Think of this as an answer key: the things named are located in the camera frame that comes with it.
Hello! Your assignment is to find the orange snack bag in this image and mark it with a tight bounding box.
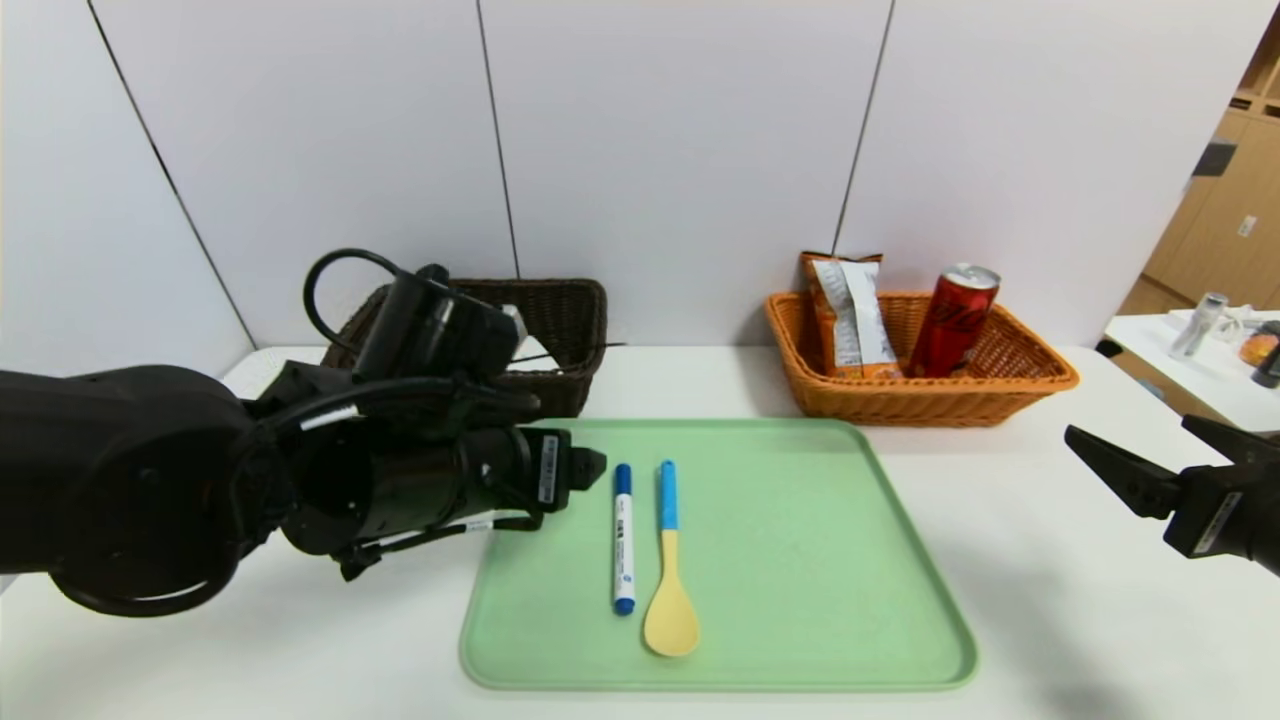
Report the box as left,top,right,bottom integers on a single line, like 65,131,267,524
800,251,903,381

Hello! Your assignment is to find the red soda can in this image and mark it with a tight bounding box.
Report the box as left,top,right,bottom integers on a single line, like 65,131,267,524
907,263,1004,379

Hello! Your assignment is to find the dark brown wicker basket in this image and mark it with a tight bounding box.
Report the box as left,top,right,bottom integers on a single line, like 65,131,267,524
322,278,609,419

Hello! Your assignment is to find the orange wicker basket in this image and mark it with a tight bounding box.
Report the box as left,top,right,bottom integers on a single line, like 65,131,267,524
765,291,1081,429

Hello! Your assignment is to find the blue white marker pen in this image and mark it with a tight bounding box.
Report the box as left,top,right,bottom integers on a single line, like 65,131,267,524
611,463,637,615

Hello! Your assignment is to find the light green plastic tray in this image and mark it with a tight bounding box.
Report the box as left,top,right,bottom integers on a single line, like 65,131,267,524
460,417,979,693

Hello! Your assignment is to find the white side table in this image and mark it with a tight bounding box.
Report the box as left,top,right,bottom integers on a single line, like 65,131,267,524
1100,310,1280,438

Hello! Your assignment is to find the clear silver bottle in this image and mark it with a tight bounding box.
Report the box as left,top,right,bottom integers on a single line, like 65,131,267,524
1168,293,1229,361

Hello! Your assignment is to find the light wooden cabinet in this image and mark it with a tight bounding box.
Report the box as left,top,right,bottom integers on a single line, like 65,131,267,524
1115,8,1280,319

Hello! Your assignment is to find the yellow spoon with blue handle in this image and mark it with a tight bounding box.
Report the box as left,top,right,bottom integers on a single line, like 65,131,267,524
643,460,701,658

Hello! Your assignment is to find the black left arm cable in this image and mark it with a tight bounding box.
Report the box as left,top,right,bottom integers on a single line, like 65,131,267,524
303,248,546,583

